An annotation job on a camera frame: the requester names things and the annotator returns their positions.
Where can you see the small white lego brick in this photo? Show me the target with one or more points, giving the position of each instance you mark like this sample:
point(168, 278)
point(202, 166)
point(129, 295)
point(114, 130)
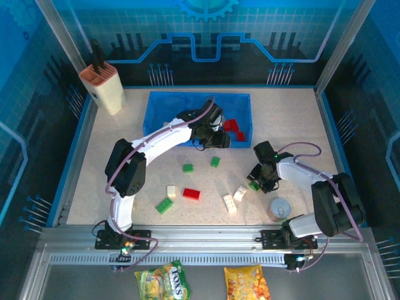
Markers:
point(171, 191)

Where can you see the aluminium front frame beam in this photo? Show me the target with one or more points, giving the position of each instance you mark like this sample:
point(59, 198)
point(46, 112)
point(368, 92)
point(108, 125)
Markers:
point(203, 234)

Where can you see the long white lego brick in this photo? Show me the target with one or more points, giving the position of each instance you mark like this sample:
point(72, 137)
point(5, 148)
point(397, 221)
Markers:
point(230, 203)
point(240, 193)

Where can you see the aluminium frame post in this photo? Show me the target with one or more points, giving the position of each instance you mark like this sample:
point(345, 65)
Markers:
point(59, 28)
point(343, 40)

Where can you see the green Fox's candy bag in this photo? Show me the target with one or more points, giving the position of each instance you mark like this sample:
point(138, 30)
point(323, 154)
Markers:
point(162, 281)

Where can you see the blue table edge strip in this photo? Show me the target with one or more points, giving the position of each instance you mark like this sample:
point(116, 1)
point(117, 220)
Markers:
point(80, 125)
point(336, 140)

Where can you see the metal tin can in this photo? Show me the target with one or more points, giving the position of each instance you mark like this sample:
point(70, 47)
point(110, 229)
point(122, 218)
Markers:
point(279, 209)

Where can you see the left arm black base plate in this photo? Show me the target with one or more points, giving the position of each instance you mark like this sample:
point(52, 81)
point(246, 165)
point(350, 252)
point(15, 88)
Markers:
point(142, 236)

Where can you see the small lit control board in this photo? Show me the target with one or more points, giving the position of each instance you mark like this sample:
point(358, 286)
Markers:
point(298, 261)
point(125, 251)

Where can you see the beige knife block orange rim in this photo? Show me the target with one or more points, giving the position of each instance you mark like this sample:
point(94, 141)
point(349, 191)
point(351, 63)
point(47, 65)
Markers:
point(107, 90)

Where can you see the grey metal shelf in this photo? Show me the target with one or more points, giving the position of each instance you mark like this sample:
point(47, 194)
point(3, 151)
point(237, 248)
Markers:
point(93, 281)

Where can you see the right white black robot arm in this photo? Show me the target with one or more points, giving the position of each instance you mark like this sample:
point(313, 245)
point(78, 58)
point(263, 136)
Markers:
point(337, 206)

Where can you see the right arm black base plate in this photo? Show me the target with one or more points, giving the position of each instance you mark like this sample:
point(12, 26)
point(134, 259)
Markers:
point(270, 239)

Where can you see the yellow snack bag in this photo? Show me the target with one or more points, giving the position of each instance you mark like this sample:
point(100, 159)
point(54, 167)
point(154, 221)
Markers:
point(247, 284)

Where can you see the long green lego brick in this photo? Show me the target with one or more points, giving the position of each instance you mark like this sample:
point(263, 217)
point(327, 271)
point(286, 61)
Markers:
point(164, 205)

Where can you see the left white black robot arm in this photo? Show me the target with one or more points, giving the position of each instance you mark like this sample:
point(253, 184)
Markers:
point(128, 168)

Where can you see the long red lego brick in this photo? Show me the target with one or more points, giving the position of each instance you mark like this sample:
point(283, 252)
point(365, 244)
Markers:
point(191, 193)
point(227, 126)

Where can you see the blue three-compartment bin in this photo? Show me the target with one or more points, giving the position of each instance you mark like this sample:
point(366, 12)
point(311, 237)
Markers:
point(165, 109)

